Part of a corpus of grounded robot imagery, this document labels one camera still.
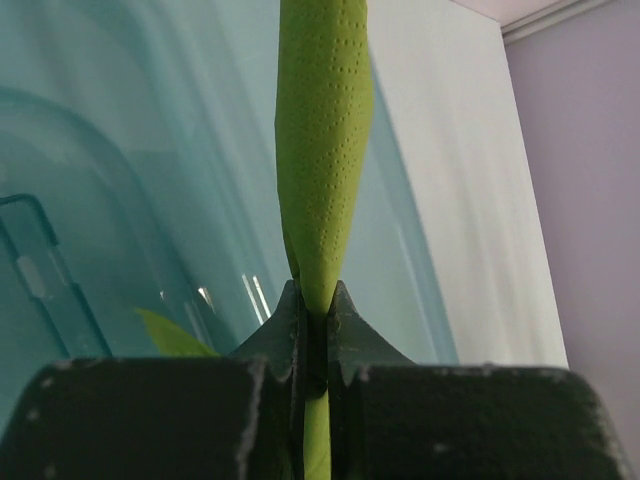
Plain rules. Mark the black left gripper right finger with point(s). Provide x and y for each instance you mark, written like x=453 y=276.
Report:
x=391 y=418

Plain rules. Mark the teal plastic bin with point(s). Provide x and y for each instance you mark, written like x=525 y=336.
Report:
x=137 y=175

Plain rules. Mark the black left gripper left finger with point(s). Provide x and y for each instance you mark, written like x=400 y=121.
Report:
x=150 y=420

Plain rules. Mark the green paper napkin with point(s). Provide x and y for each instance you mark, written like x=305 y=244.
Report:
x=323 y=115

